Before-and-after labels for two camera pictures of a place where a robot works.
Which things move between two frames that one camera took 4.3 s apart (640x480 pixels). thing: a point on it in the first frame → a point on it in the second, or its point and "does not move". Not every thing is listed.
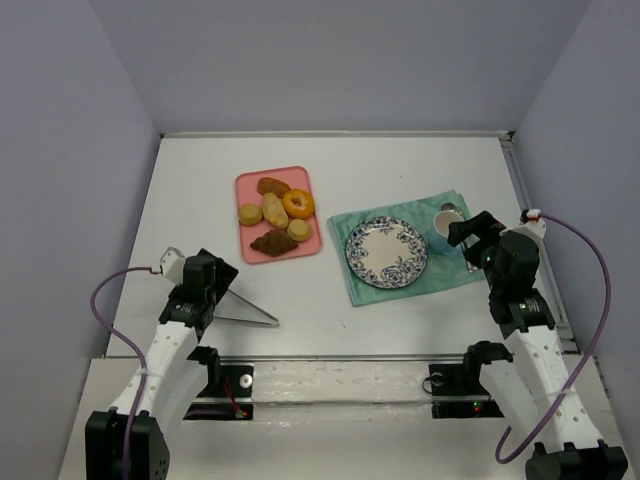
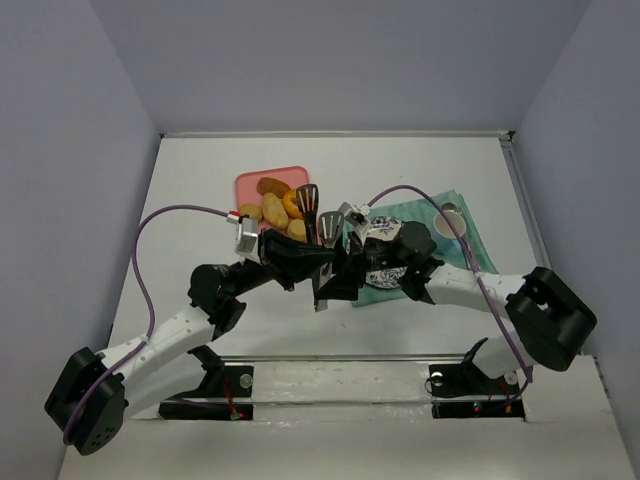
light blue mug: x=439 y=232 does not move
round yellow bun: x=250 y=214 does not move
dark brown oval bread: x=272 y=185 does not move
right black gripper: x=476 y=230 → x=358 y=265
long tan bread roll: x=273 y=211 does not move
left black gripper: x=223 y=279 → x=272 y=253
